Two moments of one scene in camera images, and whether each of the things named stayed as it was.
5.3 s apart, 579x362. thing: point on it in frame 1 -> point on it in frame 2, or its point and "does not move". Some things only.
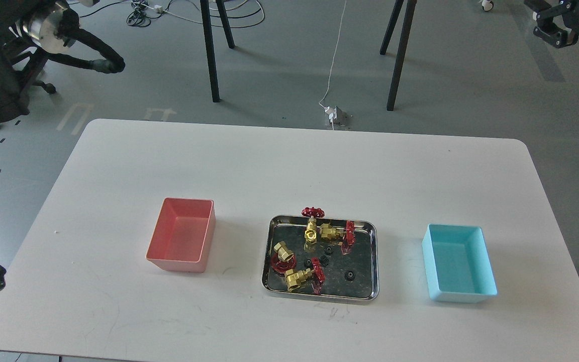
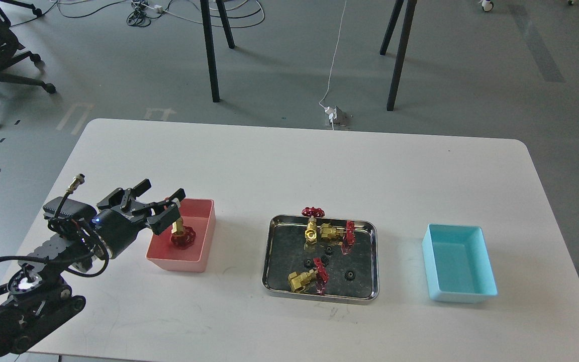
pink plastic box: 184,237 does not move
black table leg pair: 395,79 does not move
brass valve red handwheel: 284,260 -> 183,237
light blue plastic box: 458,264 does not move
